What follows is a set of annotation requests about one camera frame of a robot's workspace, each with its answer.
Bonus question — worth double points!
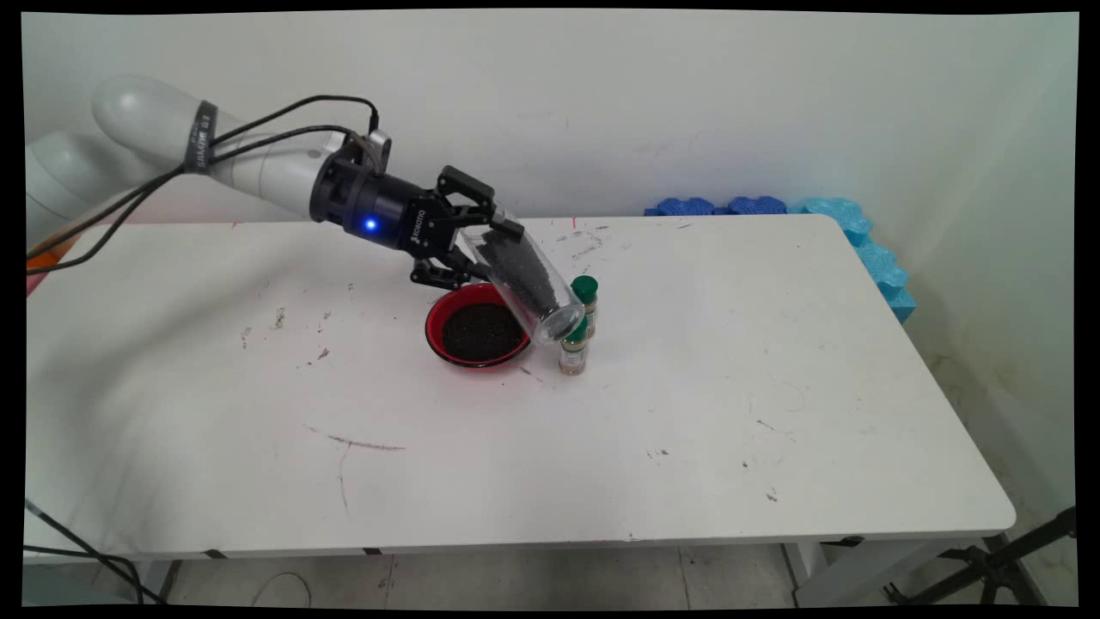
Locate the black velcro arm strap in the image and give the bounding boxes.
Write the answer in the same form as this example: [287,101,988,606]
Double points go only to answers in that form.
[183,101,218,173]

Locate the black camera cable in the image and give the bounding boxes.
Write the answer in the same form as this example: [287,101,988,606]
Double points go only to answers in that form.
[26,95,381,259]

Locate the black floor cable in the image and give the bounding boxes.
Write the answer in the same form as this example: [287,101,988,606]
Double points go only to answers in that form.
[24,499,164,605]

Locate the clear plastic jar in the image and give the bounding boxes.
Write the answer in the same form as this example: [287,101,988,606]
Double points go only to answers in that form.
[458,209,587,347]

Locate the dark blue foam mat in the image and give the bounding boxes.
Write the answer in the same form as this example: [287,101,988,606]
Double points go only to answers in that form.
[644,196,788,218]

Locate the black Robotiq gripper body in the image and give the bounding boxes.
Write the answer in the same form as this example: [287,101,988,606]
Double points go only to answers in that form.
[309,153,456,259]

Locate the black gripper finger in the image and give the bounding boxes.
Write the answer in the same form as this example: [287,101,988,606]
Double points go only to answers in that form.
[409,249,492,291]
[434,166,525,243]

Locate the red bowl with black rim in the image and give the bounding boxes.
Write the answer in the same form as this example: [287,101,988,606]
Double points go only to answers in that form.
[425,283,534,369]

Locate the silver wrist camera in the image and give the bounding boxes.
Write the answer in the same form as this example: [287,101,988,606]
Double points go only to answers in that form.
[357,129,394,173]

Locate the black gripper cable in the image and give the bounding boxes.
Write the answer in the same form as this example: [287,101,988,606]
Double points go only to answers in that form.
[26,125,353,276]

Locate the black tripod stand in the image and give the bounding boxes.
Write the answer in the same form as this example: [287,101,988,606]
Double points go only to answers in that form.
[883,506,1077,606]

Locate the orange foam block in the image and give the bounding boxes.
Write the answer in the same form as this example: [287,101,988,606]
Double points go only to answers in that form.
[27,230,83,260]

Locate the thin white floor cable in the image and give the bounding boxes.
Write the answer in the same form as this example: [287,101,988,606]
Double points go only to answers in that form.
[252,572,313,607]

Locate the green-capped spice bottle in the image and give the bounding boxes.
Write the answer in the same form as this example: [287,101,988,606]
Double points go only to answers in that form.
[559,318,590,377]
[571,276,599,338]

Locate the light blue foam mat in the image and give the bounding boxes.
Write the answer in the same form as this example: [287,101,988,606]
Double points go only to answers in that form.
[786,197,917,325]

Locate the white table leg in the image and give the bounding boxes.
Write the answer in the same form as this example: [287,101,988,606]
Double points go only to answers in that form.
[780,537,989,607]
[129,559,183,605]

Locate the black seeds heap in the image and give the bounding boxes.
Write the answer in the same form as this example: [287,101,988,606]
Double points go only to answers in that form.
[471,225,559,321]
[441,303,527,362]

